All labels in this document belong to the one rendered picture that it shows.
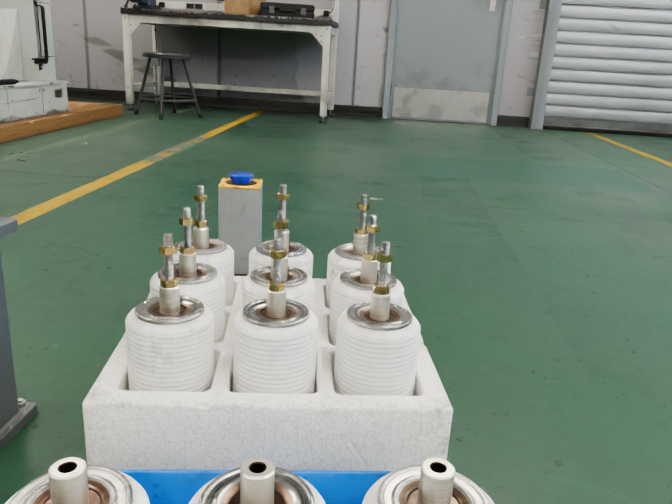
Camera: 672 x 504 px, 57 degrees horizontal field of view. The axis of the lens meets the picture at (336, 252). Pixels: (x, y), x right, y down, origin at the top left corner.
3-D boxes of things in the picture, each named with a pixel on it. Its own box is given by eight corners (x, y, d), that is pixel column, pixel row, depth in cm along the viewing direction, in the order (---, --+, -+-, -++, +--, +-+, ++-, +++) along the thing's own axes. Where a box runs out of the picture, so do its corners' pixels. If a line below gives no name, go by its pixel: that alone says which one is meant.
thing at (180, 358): (203, 419, 81) (202, 290, 76) (223, 463, 73) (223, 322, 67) (126, 434, 77) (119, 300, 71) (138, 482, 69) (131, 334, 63)
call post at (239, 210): (217, 356, 113) (217, 187, 103) (222, 339, 119) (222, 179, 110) (257, 357, 113) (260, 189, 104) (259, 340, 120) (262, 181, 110)
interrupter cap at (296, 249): (311, 259, 90) (311, 254, 90) (259, 260, 88) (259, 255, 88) (301, 243, 97) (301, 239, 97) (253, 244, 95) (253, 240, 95)
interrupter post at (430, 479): (419, 521, 41) (424, 479, 40) (412, 496, 43) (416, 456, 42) (455, 521, 41) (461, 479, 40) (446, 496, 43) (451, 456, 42)
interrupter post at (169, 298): (178, 307, 71) (178, 280, 70) (183, 316, 69) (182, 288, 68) (157, 310, 70) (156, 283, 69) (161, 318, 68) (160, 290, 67)
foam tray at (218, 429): (92, 543, 69) (80, 402, 64) (164, 371, 106) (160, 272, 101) (436, 544, 72) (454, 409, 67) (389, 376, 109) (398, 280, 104)
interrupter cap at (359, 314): (346, 304, 75) (346, 298, 75) (409, 308, 75) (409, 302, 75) (345, 331, 68) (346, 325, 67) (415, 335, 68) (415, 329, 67)
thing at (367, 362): (330, 426, 81) (338, 298, 76) (403, 431, 81) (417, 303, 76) (327, 473, 72) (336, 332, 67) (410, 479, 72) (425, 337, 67)
